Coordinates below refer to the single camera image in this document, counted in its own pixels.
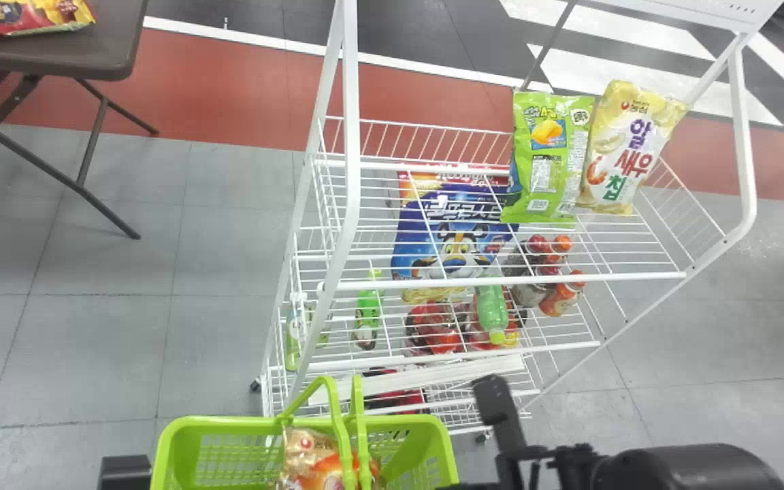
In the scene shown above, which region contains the blue cereal bag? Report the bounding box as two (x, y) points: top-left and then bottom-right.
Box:
(390, 170), (521, 304)

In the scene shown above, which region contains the green bottle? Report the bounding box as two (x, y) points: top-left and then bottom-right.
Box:
(354, 268), (385, 352)
(474, 281), (510, 345)
(284, 310), (305, 372)

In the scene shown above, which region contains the red noodle cup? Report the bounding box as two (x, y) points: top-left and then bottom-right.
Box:
(404, 302), (466, 356)

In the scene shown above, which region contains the brown bottle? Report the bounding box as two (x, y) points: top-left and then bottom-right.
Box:
(504, 234), (551, 278)
(509, 265), (563, 308)

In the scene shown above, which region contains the red snack packet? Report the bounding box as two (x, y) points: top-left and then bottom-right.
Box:
(0, 0), (97, 37)
(363, 367), (428, 414)

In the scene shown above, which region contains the green snack packet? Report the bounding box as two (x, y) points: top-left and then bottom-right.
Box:
(500, 90), (596, 226)

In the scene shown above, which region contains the orange bottle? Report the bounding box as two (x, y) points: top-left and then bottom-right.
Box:
(538, 269), (587, 318)

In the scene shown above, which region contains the green basket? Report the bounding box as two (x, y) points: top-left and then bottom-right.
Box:
(150, 374), (461, 490)

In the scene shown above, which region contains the orange snack packet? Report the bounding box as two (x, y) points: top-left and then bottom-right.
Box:
(276, 427), (382, 490)

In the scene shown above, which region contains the yellow snack packet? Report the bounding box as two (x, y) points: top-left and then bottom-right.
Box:
(576, 80), (689, 216)

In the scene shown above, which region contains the dark side table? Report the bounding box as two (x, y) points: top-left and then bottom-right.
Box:
(0, 0), (160, 240)

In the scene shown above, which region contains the white wire rack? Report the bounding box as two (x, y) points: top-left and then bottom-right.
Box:
(250, 0), (784, 444)

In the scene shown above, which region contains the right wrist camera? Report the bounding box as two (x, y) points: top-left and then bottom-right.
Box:
(471, 374), (529, 453)

